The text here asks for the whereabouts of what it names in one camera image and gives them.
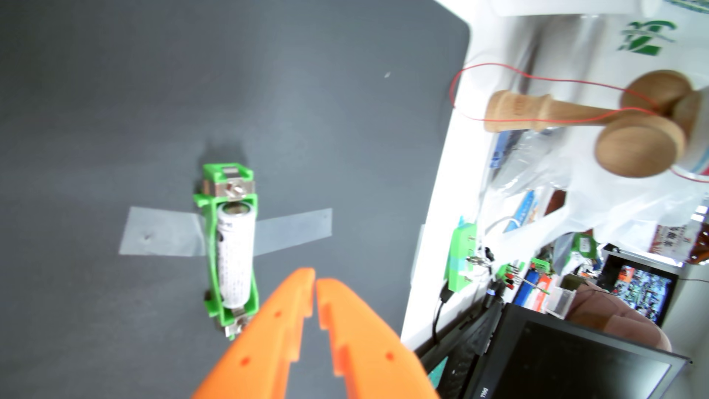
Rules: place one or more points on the clear tape strip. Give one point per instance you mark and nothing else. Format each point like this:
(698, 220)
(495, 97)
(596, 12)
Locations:
(160, 233)

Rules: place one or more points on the dark grey mat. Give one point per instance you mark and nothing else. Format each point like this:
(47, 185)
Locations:
(277, 100)

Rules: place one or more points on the wooden kendama toy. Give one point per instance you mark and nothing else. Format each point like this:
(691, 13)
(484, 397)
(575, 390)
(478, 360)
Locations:
(637, 147)

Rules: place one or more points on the clear plastic box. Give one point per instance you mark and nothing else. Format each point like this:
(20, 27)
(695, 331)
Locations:
(560, 302)

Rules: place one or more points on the green battery holder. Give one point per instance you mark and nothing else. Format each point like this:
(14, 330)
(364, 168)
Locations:
(209, 249)

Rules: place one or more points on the blue and red box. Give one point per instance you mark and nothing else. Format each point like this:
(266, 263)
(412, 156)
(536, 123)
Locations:
(529, 291)

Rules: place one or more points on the clear plastic bag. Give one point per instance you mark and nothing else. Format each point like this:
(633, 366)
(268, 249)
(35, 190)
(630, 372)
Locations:
(609, 199)

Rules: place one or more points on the person's hand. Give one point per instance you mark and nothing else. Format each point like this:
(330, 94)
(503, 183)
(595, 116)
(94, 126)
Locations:
(615, 316)

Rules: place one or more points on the green block with metal terminals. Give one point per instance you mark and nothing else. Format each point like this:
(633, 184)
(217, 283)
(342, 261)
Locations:
(460, 255)

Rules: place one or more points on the white cylindrical battery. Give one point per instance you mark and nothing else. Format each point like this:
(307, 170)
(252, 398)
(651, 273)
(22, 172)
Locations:
(235, 255)

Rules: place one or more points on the black laptop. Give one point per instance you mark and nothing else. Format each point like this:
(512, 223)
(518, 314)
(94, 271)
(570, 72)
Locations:
(570, 366)

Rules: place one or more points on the small green connector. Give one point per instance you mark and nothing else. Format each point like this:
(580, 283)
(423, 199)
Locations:
(509, 271)

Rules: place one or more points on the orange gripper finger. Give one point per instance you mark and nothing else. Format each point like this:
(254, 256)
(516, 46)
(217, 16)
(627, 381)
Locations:
(266, 349)
(365, 349)

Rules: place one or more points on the small monitor screen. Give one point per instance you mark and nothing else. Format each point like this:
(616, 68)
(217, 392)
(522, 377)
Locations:
(642, 288)

